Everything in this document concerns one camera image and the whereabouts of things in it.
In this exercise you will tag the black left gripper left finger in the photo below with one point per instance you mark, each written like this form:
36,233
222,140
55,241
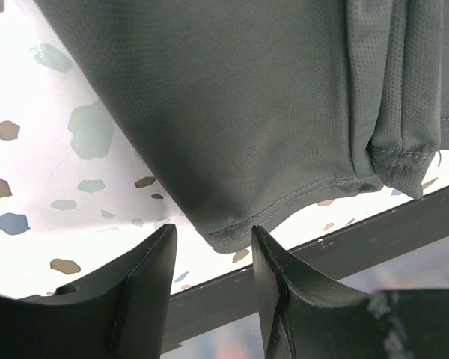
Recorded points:
116,311

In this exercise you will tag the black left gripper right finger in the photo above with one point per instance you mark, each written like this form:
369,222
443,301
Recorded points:
305,314

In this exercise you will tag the grey t shirt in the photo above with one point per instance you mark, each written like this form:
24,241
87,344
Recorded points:
248,111

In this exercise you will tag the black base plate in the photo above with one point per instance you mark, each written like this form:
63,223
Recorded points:
403,247

